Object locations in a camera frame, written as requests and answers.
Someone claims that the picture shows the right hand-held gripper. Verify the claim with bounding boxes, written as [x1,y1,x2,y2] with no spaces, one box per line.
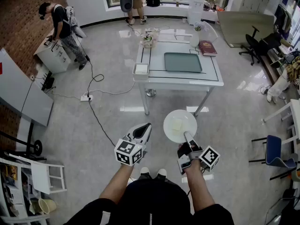
[177,131,221,175]

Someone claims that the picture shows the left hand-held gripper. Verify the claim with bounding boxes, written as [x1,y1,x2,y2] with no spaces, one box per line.
[114,122,152,167]

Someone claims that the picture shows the white round plate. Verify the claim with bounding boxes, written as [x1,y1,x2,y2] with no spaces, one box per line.
[163,109,198,144]

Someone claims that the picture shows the white cube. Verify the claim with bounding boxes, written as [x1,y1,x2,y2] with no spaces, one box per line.
[170,118,184,131]

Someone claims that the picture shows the person's right forearm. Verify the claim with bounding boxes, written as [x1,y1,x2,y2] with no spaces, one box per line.
[184,160,216,212]

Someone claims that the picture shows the person's left forearm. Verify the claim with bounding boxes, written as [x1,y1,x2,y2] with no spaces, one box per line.
[99,163,134,205]

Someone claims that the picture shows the person's right hand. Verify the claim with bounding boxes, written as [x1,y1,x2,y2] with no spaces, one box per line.
[177,142,191,159]

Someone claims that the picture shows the person's black trousers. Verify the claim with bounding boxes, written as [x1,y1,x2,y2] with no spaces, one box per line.
[137,173,171,185]

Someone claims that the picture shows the white square container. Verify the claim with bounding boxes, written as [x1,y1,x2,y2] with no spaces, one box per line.
[132,62,150,80]

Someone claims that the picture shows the white table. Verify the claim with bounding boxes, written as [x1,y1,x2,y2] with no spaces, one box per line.
[133,35,225,116]

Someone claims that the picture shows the white square block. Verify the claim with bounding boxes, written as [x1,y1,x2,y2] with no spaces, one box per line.
[135,64,149,75]

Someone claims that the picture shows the person's black shirt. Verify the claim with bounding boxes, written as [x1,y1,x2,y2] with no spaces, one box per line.
[63,179,235,225]

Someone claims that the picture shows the green tray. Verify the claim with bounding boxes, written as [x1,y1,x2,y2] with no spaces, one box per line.
[164,52,203,74]

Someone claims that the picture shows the blue chair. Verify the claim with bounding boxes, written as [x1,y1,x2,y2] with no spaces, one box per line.
[248,135,298,180]

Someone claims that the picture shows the red hardcover book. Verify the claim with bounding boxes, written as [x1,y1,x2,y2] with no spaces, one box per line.
[198,40,218,57]

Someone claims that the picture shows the pink flower bouquet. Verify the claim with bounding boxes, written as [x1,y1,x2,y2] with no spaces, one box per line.
[140,28,160,49]

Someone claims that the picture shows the white vase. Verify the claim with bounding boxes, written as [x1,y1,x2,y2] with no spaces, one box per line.
[189,30,200,48]

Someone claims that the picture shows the brown wooden bench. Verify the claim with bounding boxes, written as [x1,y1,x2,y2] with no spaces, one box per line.
[260,52,282,84]

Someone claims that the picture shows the black wheeled cart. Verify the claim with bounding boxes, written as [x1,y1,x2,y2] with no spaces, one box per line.
[0,123,47,161]

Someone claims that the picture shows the black rack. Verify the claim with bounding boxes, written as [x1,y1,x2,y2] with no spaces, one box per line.
[41,71,56,91]

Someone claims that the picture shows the white chair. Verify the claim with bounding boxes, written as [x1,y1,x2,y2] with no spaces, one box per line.
[174,21,218,44]

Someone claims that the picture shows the white desk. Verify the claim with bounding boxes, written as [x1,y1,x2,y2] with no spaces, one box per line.
[263,98,300,147]

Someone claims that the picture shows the white shelf rack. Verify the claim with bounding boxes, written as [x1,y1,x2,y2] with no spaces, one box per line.
[0,157,68,225]

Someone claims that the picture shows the white cabinet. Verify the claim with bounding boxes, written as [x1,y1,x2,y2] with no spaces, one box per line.
[34,35,71,74]

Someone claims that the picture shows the black office chair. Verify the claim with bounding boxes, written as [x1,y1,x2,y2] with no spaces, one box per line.
[239,26,282,67]

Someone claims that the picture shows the cream bucket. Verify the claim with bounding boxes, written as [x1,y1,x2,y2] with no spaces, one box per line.
[38,198,57,215]

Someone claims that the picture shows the grey panel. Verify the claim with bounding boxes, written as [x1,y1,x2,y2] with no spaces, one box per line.
[0,47,54,128]

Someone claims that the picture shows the beige board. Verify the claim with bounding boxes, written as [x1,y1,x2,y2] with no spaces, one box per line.
[217,11,275,48]

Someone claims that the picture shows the white water dispenser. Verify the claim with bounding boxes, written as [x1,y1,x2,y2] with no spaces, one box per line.
[187,0,206,25]

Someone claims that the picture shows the black cable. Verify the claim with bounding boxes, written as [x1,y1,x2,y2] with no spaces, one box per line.
[86,55,116,147]

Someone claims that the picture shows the white cable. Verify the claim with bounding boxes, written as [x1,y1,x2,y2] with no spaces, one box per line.
[46,81,136,100]

